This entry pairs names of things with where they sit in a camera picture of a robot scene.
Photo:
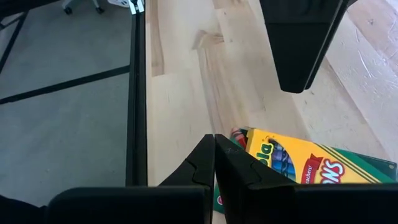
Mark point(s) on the yellow green crayon box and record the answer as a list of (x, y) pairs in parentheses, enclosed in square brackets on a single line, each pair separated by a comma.
[(311, 161)]

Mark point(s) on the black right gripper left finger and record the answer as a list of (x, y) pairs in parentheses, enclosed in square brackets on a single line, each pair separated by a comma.
[(155, 205)]

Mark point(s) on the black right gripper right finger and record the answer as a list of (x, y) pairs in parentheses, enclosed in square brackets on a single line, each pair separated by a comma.
[(280, 205)]

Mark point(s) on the office chair base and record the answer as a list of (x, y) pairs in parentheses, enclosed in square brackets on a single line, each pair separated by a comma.
[(67, 10)]

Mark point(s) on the black table edge rail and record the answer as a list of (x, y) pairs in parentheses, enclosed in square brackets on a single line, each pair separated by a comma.
[(136, 93)]

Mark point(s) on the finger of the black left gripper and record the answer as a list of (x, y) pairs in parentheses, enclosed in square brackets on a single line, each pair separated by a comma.
[(298, 46)]

